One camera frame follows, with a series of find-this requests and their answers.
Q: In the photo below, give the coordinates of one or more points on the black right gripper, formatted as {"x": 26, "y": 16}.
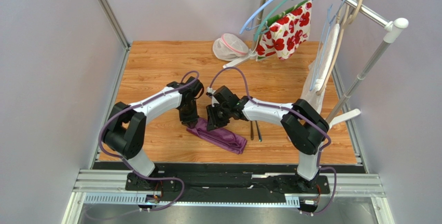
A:
{"x": 214, "y": 113}

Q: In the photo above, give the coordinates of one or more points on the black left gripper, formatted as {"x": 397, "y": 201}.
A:
{"x": 186, "y": 120}

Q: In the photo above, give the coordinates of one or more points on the purple cloth napkin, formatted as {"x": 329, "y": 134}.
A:
{"x": 220, "y": 137}

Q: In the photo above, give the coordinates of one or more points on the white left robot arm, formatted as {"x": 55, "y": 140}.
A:
{"x": 124, "y": 132}

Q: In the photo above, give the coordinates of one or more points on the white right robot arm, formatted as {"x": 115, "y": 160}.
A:
{"x": 304, "y": 126}

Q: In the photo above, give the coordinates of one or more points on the white mesh laundry bag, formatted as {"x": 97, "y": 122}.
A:
{"x": 229, "y": 47}

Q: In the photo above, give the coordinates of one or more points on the white towel on hanger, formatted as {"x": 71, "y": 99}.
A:
{"x": 314, "y": 87}

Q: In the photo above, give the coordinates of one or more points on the red poppy floral cloth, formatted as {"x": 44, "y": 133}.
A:
{"x": 283, "y": 37}

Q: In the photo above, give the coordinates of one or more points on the light blue plastic hanger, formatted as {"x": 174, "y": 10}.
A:
{"x": 269, "y": 6}

